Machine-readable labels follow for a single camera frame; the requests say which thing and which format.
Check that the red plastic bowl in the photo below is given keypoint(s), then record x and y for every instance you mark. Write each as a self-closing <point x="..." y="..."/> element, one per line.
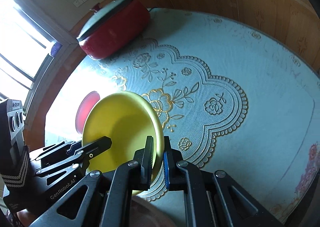
<point x="84" y="109"/>

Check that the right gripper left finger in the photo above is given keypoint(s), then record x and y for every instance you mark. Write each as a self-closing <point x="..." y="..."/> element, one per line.
<point x="143" y="172"/>

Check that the red electric cooker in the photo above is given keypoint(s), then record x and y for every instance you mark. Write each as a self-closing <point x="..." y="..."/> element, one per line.
<point x="117" y="31"/>

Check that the blue white box on sill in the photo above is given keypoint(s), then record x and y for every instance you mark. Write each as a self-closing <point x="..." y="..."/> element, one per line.
<point x="55" y="49"/>

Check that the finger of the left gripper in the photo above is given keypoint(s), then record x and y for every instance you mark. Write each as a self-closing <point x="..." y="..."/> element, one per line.
<point x="80" y="157"/>
<point x="58" y="152"/>

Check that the stainless steel bowl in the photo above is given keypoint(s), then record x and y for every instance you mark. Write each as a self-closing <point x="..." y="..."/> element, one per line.
<point x="143" y="213"/>

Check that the yellow plastic bowl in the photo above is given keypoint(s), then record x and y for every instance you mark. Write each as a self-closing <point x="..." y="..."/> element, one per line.
<point x="127" y="119"/>

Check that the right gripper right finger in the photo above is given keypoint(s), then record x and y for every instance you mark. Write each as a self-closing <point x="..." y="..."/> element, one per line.
<point x="173" y="176"/>

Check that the black camera module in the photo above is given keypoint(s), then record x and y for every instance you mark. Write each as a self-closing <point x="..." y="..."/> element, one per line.
<point x="15" y="161"/>

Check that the floral plastic tablecloth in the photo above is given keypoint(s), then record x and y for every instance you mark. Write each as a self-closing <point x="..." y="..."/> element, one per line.
<point x="228" y="96"/>

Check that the window with metal frame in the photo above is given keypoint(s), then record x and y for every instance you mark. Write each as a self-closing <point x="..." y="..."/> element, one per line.
<point x="25" y="58"/>

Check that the cooker lid with knob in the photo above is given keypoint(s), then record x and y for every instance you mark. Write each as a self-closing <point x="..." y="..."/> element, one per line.
<point x="100" y="17"/>

